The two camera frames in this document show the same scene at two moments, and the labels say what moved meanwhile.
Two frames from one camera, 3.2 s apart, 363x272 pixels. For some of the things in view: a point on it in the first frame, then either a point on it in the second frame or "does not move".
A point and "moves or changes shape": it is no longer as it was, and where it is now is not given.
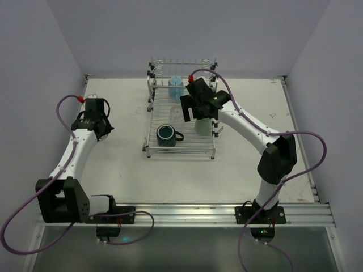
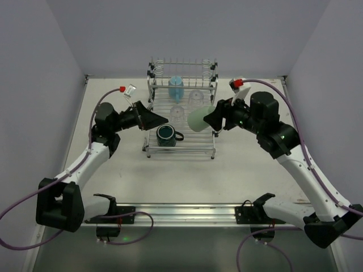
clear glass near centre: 177,115 does not move
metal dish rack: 167,131 does not move
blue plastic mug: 176,88 does not move
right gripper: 191,105 -> 224,114
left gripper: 91,124 -> 138,115
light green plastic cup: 203,126 moves or changes shape
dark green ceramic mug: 166,135 does not move
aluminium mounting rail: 312,215 does not move
